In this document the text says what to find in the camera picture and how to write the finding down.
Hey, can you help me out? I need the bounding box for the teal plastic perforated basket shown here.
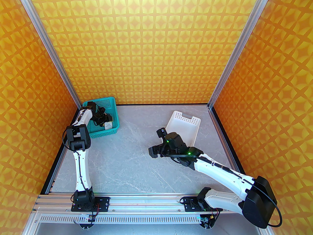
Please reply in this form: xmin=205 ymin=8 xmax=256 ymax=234
xmin=82 ymin=96 xmax=120 ymax=139

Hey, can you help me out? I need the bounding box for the white plastic perforated basket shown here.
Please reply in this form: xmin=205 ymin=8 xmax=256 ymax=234
xmin=166 ymin=111 xmax=201 ymax=147

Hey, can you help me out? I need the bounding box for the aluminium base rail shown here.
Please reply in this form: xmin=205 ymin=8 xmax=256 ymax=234
xmin=34 ymin=193 xmax=245 ymax=213

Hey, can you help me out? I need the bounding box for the white slotted cable duct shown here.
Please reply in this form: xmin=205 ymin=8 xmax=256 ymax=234
xmin=37 ymin=213 xmax=245 ymax=224

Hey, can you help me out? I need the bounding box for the aluminium frame post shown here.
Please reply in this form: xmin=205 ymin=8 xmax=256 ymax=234
xmin=207 ymin=0 xmax=275 ymax=109
xmin=13 ymin=0 xmax=82 ymax=109

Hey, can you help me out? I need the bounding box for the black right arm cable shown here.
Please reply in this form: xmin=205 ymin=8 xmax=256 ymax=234
xmin=249 ymin=178 xmax=283 ymax=228

